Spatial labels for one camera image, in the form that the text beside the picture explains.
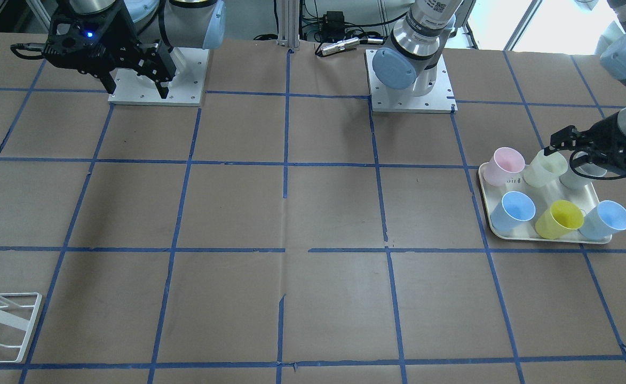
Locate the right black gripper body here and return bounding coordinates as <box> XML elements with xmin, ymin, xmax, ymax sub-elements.
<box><xmin>42</xmin><ymin>3</ymin><xmax>142</xmax><ymax>75</ymax></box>

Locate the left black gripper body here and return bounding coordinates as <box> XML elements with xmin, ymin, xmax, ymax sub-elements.
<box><xmin>580</xmin><ymin>115</ymin><xmax>626</xmax><ymax>177</ymax></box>

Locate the white plastic cup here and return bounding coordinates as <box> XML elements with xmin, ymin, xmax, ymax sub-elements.
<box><xmin>522</xmin><ymin>150</ymin><xmax>568</xmax><ymax>188</ymax></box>

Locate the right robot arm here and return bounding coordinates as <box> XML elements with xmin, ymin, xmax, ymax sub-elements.
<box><xmin>39</xmin><ymin>1</ymin><xmax>226</xmax><ymax>106</ymax></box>

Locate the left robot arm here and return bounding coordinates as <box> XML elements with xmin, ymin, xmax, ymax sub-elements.
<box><xmin>367</xmin><ymin>1</ymin><xmax>626</xmax><ymax>180</ymax></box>

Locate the grey plastic cup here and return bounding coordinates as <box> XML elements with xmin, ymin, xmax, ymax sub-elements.
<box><xmin>559</xmin><ymin>169</ymin><xmax>596</xmax><ymax>190</ymax></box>

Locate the yellow plastic cup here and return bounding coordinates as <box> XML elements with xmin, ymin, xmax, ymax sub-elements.
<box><xmin>534</xmin><ymin>199</ymin><xmax>584</xmax><ymax>240</ymax></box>

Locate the blue cup at tray corner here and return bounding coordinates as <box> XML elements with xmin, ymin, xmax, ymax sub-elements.
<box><xmin>579</xmin><ymin>200</ymin><xmax>626</xmax><ymax>241</ymax></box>

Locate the pink plastic cup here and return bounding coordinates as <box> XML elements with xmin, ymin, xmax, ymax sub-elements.
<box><xmin>482</xmin><ymin>147</ymin><xmax>526</xmax><ymax>187</ymax></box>

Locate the blue cup beside yellow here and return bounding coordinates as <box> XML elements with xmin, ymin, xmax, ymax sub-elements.
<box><xmin>490</xmin><ymin>190</ymin><xmax>536</xmax><ymax>231</ymax></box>

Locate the cream plastic tray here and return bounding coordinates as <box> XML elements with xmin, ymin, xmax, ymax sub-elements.
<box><xmin>477</xmin><ymin>162</ymin><xmax>613</xmax><ymax>245</ymax></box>

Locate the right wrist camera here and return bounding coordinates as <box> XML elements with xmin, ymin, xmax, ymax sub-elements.
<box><xmin>43</xmin><ymin>11</ymin><xmax>113</xmax><ymax>52</ymax></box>

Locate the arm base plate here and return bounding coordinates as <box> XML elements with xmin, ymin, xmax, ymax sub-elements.
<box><xmin>108</xmin><ymin>47</ymin><xmax>210</xmax><ymax>107</ymax></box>
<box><xmin>366</xmin><ymin>49</ymin><xmax>458</xmax><ymax>114</ymax></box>

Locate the aluminium frame post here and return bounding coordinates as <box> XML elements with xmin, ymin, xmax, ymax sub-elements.
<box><xmin>275</xmin><ymin>0</ymin><xmax>301</xmax><ymax>51</ymax></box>

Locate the white wire cup rack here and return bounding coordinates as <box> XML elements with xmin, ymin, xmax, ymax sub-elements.
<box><xmin>0</xmin><ymin>292</ymin><xmax>43</xmax><ymax>364</ymax></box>

